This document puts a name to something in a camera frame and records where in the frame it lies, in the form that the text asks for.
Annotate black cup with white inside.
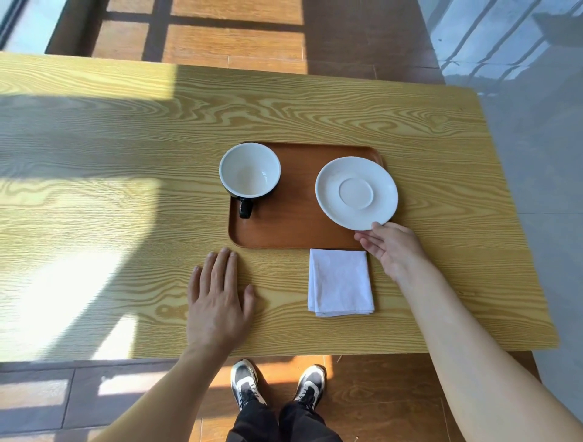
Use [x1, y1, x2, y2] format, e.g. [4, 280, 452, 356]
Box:
[219, 142, 281, 219]

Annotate person's black trousers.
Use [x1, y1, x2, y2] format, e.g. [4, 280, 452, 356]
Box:
[225, 399, 343, 442]

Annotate person's right hand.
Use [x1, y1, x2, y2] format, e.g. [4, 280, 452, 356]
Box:
[354, 221, 430, 286]

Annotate person's right forearm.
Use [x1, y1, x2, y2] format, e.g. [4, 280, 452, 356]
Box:
[395, 260, 583, 442]

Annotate person's right black-white sneaker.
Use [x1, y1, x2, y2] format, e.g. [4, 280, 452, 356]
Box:
[293, 364, 327, 412]

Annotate person's left black-white sneaker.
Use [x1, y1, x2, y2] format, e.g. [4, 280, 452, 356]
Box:
[230, 359, 268, 412]

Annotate person's black-white sneaker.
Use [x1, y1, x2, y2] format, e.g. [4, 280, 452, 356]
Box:
[230, 359, 268, 412]
[293, 364, 327, 412]

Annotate person's left hand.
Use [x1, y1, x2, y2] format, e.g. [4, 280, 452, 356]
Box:
[187, 248, 256, 350]

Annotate brown wooden tray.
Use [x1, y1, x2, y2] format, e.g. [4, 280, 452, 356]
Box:
[228, 142, 384, 250]

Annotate white saucer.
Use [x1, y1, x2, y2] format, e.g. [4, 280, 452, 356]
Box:
[315, 156, 399, 231]

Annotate person's left forearm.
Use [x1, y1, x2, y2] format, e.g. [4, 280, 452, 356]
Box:
[90, 344, 237, 442]

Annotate folded white napkin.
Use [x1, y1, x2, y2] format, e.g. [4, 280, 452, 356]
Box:
[307, 248, 375, 318]

